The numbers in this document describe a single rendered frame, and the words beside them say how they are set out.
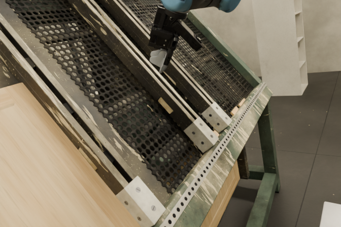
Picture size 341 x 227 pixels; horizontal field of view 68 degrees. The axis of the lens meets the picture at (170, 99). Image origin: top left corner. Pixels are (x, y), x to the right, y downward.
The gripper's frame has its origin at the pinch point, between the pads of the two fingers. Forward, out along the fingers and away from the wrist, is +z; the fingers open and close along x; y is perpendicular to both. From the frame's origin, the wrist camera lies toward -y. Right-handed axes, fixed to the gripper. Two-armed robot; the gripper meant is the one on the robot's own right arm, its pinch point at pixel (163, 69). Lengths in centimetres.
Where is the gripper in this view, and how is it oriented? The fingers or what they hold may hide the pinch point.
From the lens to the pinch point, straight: 83.2
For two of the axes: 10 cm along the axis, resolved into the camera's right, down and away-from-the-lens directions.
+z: -3.0, 7.5, 5.9
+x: 0.0, 6.2, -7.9
